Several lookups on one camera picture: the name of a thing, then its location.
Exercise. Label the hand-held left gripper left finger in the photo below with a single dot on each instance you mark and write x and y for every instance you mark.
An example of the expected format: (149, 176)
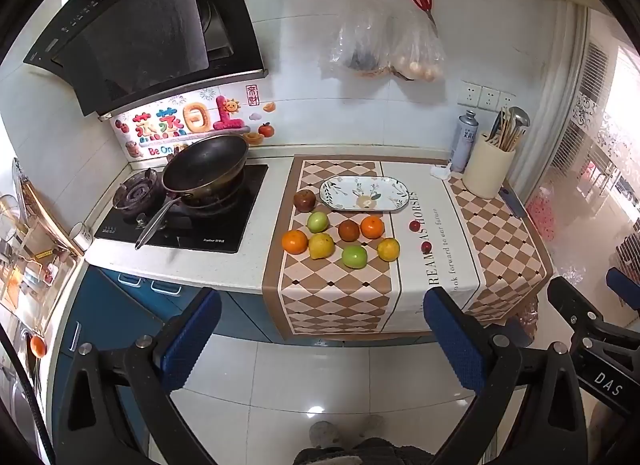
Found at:
(192, 335)

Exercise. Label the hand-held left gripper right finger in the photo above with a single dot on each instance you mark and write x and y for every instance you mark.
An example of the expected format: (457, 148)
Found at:
(452, 340)

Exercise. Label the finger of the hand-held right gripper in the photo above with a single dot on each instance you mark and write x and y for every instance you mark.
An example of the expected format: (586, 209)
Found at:
(625, 286)
(572, 302)

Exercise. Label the yellow citrus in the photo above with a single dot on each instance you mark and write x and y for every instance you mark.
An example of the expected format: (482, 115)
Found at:
(321, 246)
(388, 249)

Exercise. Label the green apple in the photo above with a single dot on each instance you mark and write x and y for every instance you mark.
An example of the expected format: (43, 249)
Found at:
(354, 256)
(317, 222)

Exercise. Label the orange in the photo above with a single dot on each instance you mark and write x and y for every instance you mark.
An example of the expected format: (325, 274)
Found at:
(294, 242)
(372, 227)

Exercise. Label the brown-red round fruit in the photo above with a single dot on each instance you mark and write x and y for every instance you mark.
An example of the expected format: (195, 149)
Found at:
(349, 231)

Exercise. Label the floral oval plate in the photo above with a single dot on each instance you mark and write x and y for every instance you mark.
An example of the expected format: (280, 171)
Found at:
(367, 194)

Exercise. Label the dark red apple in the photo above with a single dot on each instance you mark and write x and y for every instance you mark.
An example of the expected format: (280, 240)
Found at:
(304, 201)

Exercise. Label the pink plastic bag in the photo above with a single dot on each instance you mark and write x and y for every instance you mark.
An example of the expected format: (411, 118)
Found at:
(541, 215)

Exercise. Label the black glass gas cooktop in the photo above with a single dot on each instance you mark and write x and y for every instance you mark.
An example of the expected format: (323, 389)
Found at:
(215, 230)

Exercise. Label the blue knife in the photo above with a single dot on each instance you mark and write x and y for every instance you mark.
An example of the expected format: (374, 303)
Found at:
(513, 203)

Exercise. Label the grey slipper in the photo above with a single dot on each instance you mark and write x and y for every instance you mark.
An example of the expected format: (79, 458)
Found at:
(322, 432)
(371, 425)

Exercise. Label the checkered brown table mat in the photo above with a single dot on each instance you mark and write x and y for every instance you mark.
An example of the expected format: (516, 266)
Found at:
(340, 295)

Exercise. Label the window with lace curtain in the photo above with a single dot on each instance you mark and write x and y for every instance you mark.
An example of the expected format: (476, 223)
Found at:
(610, 155)

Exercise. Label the person's dark trousers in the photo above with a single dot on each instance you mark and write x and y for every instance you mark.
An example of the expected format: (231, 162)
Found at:
(360, 452)

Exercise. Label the white cup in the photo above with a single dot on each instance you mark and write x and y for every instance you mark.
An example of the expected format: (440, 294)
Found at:
(80, 236)

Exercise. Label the gas burner grate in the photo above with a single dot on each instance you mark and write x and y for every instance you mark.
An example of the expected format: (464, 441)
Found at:
(136, 193)

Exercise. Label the orange fruit on side shelf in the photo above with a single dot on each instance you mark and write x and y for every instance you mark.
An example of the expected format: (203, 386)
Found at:
(38, 346)

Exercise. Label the cream utensil holder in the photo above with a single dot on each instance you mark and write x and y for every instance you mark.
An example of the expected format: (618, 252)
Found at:
(487, 170)

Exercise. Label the cluttered side shelf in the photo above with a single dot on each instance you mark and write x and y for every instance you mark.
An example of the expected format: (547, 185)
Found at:
(35, 255)

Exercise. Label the bundle of chopsticks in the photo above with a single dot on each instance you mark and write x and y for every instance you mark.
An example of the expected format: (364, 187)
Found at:
(507, 132)

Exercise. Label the metal spoon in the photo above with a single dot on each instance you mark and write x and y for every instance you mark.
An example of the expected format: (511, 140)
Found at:
(521, 117)

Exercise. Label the grey spray can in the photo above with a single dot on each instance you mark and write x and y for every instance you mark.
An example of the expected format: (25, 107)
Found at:
(465, 140)

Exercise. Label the clear plastic bag pale contents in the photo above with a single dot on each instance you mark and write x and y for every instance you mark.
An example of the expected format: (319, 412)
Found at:
(417, 55)

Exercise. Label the black range hood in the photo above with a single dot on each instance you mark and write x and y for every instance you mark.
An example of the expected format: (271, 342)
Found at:
(150, 35)

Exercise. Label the clear plastic bag dark contents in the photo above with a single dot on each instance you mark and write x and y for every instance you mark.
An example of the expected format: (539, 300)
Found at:
(360, 45)

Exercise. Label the white wall outlet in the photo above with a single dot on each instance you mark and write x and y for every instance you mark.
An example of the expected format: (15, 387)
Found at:
(489, 98)
(507, 101)
(470, 93)

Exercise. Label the colourful wall sticker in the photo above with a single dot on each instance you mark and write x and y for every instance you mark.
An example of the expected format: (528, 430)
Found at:
(200, 117)

